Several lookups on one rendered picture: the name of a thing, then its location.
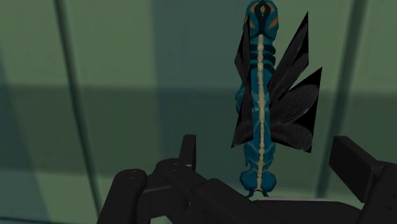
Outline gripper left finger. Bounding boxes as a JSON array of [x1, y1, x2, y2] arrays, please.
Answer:
[[96, 134, 258, 224]]

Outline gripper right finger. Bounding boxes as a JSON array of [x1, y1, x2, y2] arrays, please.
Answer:
[[328, 135, 397, 224]]

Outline blue dragonfly toy black wings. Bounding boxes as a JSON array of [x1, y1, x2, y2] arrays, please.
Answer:
[[230, 0, 323, 199]]

